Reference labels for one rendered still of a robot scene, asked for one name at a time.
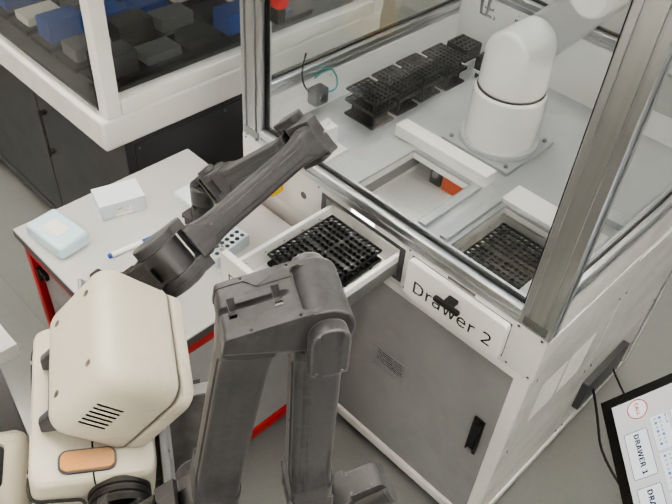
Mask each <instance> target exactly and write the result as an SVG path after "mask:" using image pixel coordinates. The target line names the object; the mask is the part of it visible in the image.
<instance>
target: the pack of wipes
mask: <svg viewBox="0 0 672 504"><path fill-rule="evenodd" d="M26 229H27V232H28V234H29V236H31V237H32V238H33V239H35V240H36V241H37V242H39V243H40V244H41V245H43V246H44V247H45V248H47V249H48V250H49V251H51V252H52V253H53V254H55V255H56V256H57V257H59V258H60V259H65V258H66V257H68V256H70V255H71V254H73V253H75V252H76V251H78V250H79V249H81V248H83V247H84V246H86V245H88V244H89V243H90V238H89V234H88V232H87V231H86V230H84V229H83V228H81V227H80V226H79V225H77V224H76V223H74V222H73V221H72V220H70V219H69V218H67V217H66V216H64V215H63V214H62V213H60V212H59V211H57V210H56V209H52V210H50V211H48V212H46V213H44V214H43V215H41V216H39V217H37V218H36V219H34V220H32V221H30V222H28V223H27V224H26Z"/></svg>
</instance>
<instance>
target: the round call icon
mask: <svg viewBox="0 0 672 504"><path fill-rule="evenodd" d="M624 405H625V409H626V413H627V417H628V421H629V423H631V422H634V421H636V420H639V419H641V418H644V417H646V416H649V415H651V414H650V410H649V406H648V403H647V399H646V396H645V395H644V396H641V397H639V398H637V399H634V400H632V401H630V402H627V403H625V404H624Z"/></svg>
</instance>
